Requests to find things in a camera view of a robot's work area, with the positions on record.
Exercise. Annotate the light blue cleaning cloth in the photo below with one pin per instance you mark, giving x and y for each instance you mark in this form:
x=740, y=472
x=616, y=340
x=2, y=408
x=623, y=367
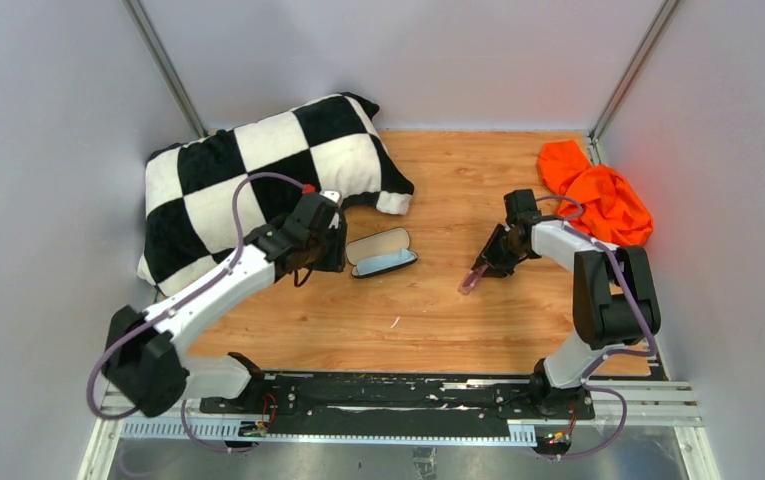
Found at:
x=382, y=264

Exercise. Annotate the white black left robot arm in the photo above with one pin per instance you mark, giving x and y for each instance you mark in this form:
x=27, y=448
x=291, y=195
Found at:
x=148, y=360

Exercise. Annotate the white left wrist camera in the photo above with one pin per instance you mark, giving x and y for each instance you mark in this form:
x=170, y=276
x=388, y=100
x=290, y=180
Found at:
x=333, y=196

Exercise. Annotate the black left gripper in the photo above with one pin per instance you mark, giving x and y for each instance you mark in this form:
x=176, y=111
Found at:
x=335, y=261

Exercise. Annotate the black white checkered pillow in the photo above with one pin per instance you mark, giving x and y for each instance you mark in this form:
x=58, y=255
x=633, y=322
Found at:
x=198, y=193

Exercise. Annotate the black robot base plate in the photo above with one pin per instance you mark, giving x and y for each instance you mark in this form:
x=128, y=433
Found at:
x=385, y=404

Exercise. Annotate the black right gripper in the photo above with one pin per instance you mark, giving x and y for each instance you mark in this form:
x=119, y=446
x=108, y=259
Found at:
x=498, y=267

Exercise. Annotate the aluminium frame rail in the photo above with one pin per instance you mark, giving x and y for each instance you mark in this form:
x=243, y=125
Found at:
x=161, y=58

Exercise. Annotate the pink transparent sunglasses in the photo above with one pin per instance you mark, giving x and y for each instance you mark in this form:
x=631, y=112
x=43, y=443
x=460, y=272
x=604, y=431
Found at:
x=472, y=279

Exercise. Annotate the orange crumpled cloth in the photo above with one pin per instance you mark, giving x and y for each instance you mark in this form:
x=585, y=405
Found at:
x=597, y=199

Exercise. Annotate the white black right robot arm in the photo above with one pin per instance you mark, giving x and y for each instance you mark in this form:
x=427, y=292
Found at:
x=615, y=308

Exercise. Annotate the black glasses case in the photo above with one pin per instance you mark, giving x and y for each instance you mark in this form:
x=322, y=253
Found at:
x=377, y=244

